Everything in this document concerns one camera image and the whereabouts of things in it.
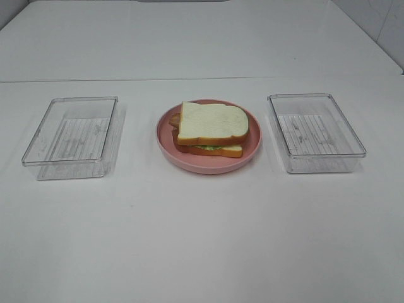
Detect green lettuce leaf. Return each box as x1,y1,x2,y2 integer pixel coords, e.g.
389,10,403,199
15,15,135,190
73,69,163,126
192,126,250,150

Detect clear right plastic tray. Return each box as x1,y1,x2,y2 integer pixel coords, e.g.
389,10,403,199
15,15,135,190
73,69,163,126
268,93,367,174

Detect long bacon strip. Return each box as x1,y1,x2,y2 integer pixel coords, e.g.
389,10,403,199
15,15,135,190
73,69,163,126
169,113,181,129

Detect clear plastic tray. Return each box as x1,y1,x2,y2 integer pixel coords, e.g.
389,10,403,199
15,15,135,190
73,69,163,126
268,93,367,174
21,97,122,181

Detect clear left plastic tray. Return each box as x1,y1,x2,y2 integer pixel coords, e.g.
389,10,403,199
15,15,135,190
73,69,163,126
21,97,122,181

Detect white bread slice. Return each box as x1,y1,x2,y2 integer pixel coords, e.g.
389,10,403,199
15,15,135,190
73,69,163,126
177,102,249,146
187,145,243,158

